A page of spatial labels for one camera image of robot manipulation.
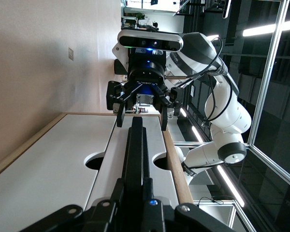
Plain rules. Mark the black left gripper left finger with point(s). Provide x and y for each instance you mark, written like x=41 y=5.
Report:
x=91 y=217

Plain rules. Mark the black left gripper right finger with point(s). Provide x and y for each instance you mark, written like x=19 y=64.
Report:
x=183 y=220

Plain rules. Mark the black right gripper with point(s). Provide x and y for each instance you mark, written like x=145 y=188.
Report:
x=146 y=72

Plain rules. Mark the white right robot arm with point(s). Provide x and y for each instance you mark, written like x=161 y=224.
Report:
x=232 y=113

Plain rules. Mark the light wooden drawer cabinet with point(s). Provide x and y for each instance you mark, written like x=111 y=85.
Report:
x=176 y=169

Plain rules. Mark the plain white drawer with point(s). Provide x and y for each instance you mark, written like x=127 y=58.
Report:
x=50 y=169

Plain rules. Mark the short bright light strip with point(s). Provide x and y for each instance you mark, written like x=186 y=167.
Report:
x=197 y=134

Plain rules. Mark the long bright light strip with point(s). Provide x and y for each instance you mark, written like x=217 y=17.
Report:
x=230 y=186

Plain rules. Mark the wide bright ceiling light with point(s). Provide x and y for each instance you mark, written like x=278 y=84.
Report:
x=268 y=28

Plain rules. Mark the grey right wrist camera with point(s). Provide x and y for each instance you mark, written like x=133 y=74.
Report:
x=135 y=39

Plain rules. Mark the aluminium enclosure frame post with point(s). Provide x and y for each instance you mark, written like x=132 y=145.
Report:
x=268 y=72

